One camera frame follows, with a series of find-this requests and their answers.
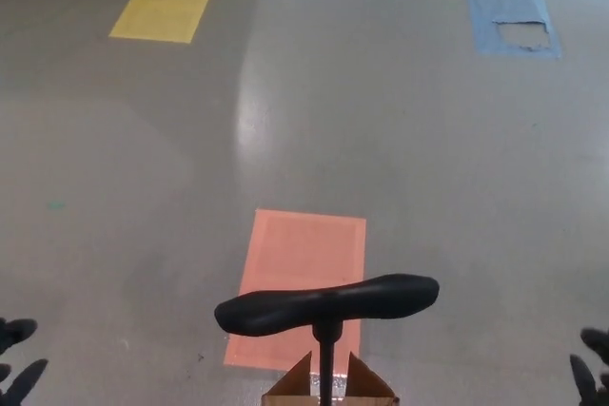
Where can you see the yellow paper sheet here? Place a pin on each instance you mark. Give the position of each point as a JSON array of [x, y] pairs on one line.
[[164, 7]]

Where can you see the orange paper sheet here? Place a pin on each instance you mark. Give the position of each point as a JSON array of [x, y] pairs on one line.
[[304, 254]]

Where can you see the brown cardboard box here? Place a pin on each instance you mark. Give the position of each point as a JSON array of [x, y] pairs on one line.
[[366, 382]]

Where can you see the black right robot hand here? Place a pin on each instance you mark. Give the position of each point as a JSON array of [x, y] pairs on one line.
[[595, 338]]

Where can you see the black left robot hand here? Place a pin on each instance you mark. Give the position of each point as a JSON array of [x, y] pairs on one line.
[[16, 327]]

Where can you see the torn blue paper sheet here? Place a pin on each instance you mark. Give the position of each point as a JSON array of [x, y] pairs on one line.
[[509, 6]]

